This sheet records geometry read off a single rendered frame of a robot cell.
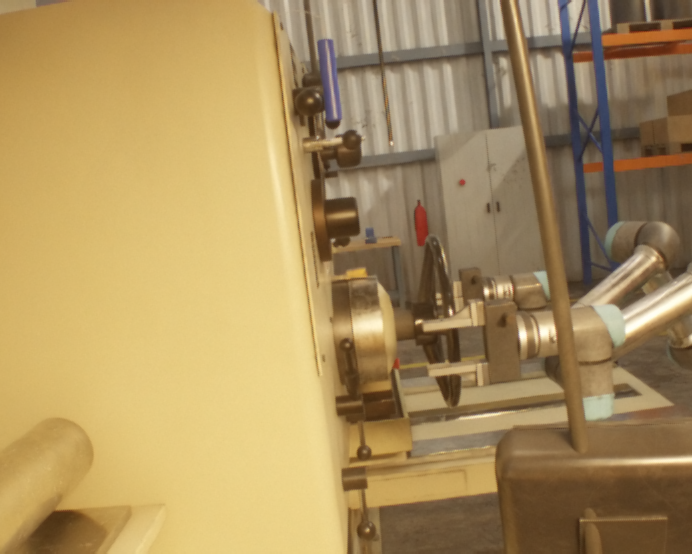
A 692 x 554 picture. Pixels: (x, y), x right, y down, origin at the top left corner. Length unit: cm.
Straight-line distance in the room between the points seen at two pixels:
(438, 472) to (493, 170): 646
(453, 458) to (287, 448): 132
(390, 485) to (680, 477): 146
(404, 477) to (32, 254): 149
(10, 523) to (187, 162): 48
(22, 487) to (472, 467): 158
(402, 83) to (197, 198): 808
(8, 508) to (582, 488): 64
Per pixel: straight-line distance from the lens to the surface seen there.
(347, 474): 113
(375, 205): 881
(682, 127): 843
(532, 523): 86
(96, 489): 104
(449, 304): 126
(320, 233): 110
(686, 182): 989
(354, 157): 132
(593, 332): 114
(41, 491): 88
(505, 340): 111
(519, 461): 80
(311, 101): 88
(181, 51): 92
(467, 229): 831
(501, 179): 837
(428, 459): 221
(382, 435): 193
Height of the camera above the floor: 161
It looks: 7 degrees down
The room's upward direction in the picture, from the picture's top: 7 degrees counter-clockwise
